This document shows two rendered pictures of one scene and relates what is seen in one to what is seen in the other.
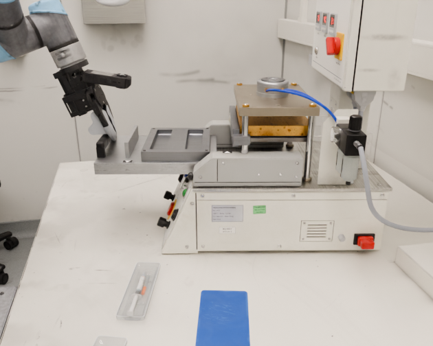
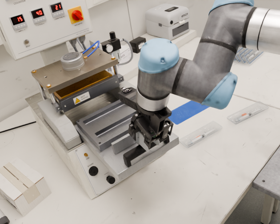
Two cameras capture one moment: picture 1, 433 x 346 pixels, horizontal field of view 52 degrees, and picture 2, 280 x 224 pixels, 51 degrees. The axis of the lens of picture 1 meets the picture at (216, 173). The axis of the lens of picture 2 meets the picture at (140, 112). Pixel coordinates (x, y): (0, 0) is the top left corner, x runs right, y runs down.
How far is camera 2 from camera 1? 164 cm
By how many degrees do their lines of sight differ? 98
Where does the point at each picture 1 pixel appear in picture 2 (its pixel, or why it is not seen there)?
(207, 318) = (190, 114)
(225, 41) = not seen: outside the picture
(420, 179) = (11, 106)
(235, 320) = (182, 109)
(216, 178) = not seen: hidden behind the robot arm
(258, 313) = (172, 106)
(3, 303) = (265, 173)
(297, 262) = not seen: hidden behind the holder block
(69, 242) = (200, 200)
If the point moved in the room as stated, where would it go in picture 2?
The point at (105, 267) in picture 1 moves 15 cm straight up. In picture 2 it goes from (199, 163) to (198, 132)
